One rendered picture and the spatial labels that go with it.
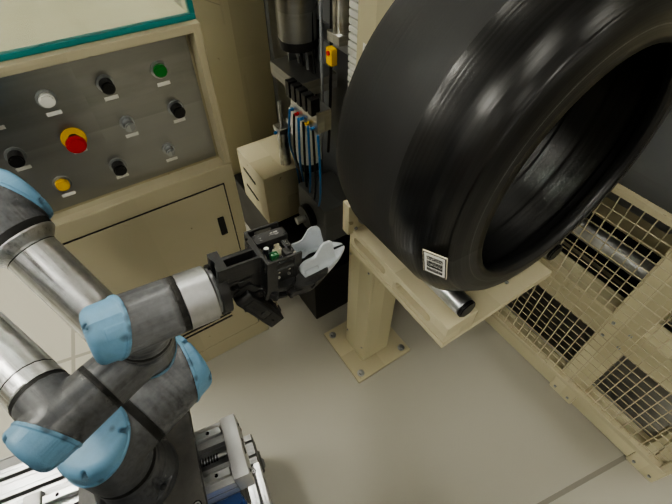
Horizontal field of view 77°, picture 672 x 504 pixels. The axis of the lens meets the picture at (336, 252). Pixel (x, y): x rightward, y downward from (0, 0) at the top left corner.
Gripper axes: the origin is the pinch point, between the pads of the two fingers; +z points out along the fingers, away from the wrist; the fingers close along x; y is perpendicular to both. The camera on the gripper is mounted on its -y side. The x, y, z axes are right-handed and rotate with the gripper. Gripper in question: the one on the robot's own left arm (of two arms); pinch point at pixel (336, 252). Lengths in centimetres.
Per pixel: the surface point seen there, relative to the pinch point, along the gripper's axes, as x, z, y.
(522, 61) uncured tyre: -8.6, 15.9, 30.8
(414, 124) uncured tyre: -1.4, 9.0, 20.8
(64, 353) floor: 98, -59, -121
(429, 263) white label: -10.0, 10.7, 1.4
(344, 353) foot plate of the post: 32, 39, -107
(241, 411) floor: 34, -7, -114
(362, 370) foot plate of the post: 21, 41, -107
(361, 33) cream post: 36.2, 28.1, 18.4
